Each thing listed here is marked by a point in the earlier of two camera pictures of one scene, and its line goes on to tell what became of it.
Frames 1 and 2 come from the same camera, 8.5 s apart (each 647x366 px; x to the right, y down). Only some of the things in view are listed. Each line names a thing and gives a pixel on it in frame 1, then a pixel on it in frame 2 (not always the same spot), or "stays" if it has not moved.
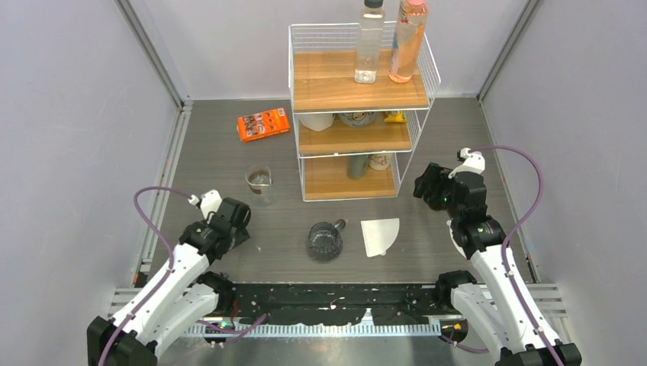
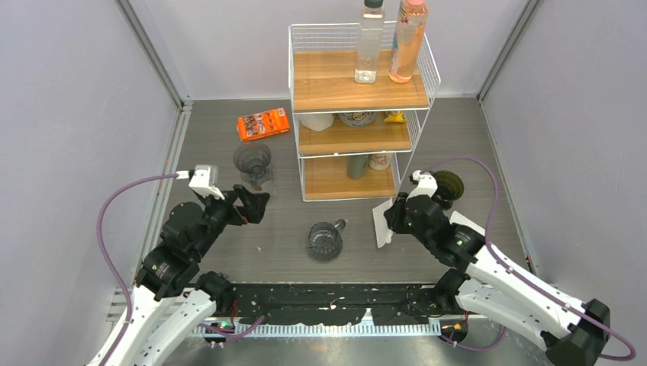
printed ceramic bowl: (357, 119) stays
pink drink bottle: (408, 40) stays
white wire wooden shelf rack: (353, 138) stays
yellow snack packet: (397, 117) stays
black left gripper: (241, 235) to (255, 205)
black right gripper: (435, 174) to (394, 213)
